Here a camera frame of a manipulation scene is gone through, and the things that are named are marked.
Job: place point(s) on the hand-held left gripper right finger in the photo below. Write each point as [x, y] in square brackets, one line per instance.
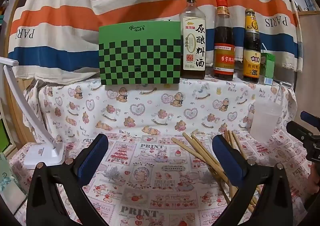
[227, 158]

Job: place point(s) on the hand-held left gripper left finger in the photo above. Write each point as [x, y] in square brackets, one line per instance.
[92, 158]

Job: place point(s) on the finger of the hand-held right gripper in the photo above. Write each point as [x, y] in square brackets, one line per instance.
[307, 116]
[298, 129]

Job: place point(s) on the bunch of wooden chopsticks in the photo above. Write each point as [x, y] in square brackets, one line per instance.
[200, 152]

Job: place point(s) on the translucent plastic cup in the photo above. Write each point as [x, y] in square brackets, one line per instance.
[265, 123]

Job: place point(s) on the white charger block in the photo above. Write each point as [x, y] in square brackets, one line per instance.
[283, 84]

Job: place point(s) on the white desk lamp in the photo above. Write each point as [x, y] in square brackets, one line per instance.
[45, 155]

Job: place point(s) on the pink picture print tablecloth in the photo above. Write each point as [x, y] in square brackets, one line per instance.
[150, 166]

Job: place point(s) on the green drink carton with straw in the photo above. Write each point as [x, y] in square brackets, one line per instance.
[267, 70]

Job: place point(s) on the wooden board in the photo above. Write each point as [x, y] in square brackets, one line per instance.
[308, 53]

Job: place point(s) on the yellow-labelled oyster sauce bottle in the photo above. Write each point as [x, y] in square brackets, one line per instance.
[251, 65]

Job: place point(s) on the teal patterned bag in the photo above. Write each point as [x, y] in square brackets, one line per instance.
[8, 178]

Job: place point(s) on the green checkered box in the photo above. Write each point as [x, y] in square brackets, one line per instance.
[140, 58]

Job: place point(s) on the red-capped dark sauce bottle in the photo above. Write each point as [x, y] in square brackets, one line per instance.
[224, 40]

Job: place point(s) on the clear cooking wine bottle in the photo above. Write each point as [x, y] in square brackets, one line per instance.
[192, 48]

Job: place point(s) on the striped cloth backdrop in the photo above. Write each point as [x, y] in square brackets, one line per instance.
[125, 15]

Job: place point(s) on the wooden frame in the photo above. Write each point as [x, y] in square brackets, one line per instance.
[18, 115]

